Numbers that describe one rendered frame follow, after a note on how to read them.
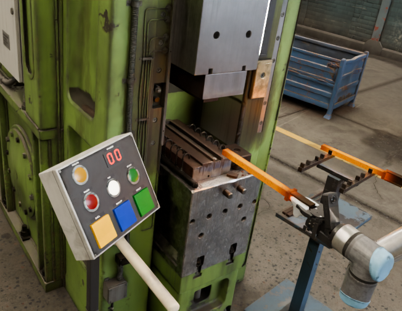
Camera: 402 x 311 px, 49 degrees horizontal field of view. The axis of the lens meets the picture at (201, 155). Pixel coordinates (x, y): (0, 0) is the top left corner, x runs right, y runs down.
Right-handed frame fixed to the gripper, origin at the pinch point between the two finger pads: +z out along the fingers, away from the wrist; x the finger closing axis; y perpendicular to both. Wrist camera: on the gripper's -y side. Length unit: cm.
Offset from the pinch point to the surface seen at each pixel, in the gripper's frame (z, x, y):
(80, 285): 77, -45, 88
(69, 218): 20, -71, 0
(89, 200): 21, -65, -4
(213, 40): 43, -11, -42
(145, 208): 23, -45, 7
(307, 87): 251, 310, 87
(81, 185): 24, -66, -8
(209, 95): 42.1, -9.3, -21.5
